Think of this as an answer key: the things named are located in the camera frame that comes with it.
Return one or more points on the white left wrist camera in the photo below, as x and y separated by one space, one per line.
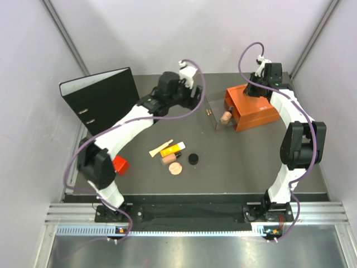
187 73

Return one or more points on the black round jar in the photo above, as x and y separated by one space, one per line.
193 159

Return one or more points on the red box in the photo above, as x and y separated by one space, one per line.
120 165

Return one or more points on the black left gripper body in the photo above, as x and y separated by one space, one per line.
184 92

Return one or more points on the orange drawer cabinet box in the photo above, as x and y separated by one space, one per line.
248 112

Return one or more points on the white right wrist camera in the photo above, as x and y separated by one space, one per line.
261 61

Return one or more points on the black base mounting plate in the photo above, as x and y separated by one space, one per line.
148 213

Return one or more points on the orange yellow cosmetic tube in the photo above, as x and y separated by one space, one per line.
172 149

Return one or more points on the beige wooden spatula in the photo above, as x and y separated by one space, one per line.
155 151

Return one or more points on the clear plastic drawer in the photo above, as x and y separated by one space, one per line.
215 107

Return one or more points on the aluminium frame rail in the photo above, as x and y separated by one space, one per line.
311 213

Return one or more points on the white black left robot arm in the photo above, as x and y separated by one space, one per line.
97 156

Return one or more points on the white slotted cable duct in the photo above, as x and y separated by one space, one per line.
112 231

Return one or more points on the pink round compact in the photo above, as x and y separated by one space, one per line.
175 168

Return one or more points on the clear foundation bottle black cap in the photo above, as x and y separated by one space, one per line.
227 115

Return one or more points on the black ring binder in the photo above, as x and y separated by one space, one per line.
102 99

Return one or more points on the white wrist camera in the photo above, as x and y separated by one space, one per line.
261 61
187 73

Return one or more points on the tan foundation bottle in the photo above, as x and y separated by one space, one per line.
170 158

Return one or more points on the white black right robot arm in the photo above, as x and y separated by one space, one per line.
302 146

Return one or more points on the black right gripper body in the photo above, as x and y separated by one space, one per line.
254 91

